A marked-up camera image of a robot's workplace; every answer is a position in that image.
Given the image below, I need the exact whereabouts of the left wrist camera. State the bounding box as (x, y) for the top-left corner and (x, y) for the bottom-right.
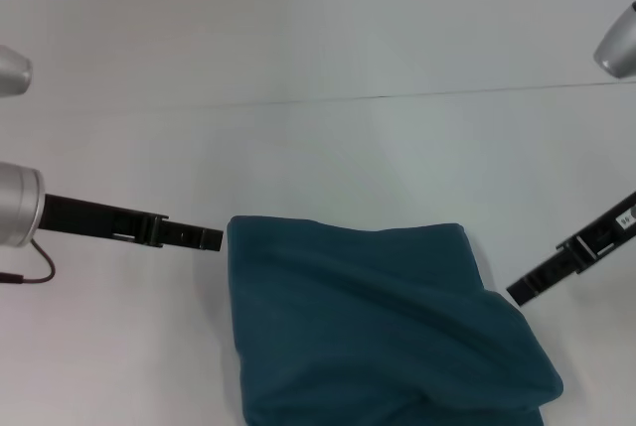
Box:
(0, 45), (34, 98)

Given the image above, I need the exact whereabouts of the left gripper cable with plug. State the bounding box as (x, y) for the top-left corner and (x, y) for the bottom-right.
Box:
(0, 238), (58, 287)

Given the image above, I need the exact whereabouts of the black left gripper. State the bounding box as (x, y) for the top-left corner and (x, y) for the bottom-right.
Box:
(42, 193), (225, 253)

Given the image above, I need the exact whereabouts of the teal blue t-shirt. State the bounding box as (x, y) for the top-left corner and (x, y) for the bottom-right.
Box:
(226, 214), (565, 426)

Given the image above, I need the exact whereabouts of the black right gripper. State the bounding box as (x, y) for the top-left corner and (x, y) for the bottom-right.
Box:
(505, 190), (636, 308)

